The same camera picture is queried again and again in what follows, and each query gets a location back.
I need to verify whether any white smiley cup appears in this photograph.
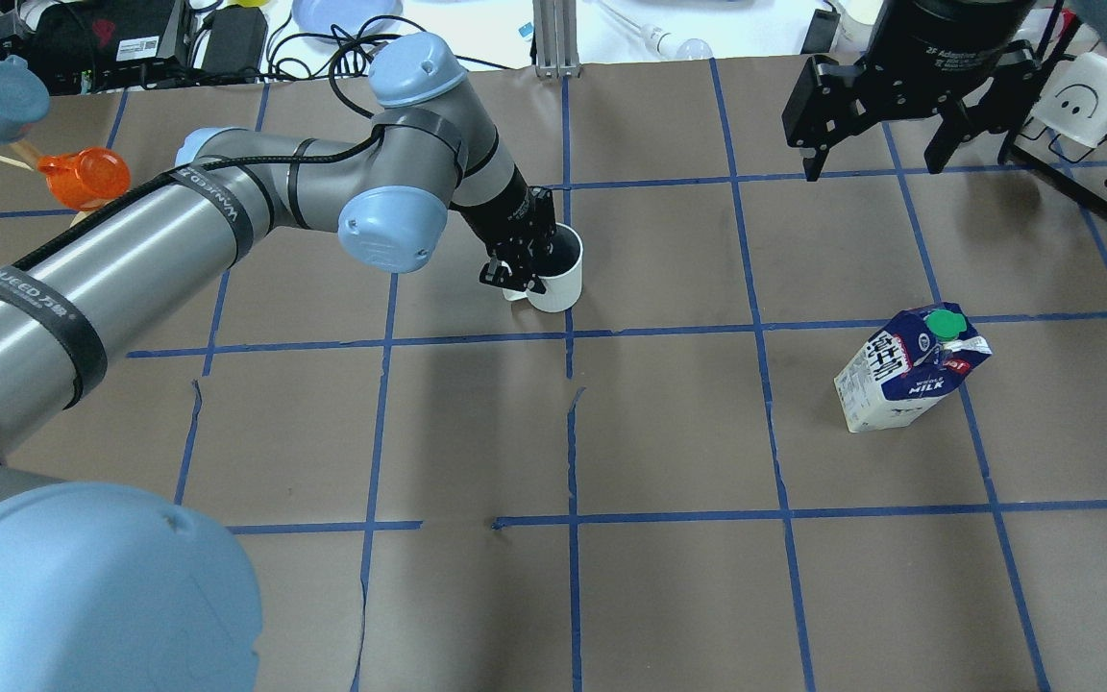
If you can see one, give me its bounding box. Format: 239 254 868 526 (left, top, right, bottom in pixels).
1031 52 1107 149

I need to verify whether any aluminium frame post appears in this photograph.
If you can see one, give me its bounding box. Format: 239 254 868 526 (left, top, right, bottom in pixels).
531 0 581 82

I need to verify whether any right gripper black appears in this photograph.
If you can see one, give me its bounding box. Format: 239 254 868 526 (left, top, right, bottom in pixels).
782 1 1042 183

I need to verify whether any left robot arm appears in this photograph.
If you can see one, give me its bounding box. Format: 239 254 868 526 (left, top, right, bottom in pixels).
0 32 583 691

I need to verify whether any black wire cup rack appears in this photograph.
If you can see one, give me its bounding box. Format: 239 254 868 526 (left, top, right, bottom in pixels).
999 18 1107 216

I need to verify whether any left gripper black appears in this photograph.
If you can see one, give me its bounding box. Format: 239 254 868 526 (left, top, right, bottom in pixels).
462 183 556 295

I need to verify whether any black power adapter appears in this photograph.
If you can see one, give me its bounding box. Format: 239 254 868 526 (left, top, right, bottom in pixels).
198 6 267 84

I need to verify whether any blue white milk carton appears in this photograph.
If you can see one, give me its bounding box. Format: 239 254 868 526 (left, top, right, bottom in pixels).
834 302 993 433

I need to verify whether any black computer box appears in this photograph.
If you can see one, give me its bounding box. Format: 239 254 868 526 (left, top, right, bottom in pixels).
28 1 194 73

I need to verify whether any blue plate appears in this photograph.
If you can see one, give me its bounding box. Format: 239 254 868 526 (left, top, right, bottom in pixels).
291 0 403 35

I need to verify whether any orange cup on tree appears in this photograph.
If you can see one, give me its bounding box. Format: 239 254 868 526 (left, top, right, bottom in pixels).
37 146 132 211

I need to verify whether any white grey-lined mug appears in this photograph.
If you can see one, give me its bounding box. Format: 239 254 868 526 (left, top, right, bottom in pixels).
501 223 583 312

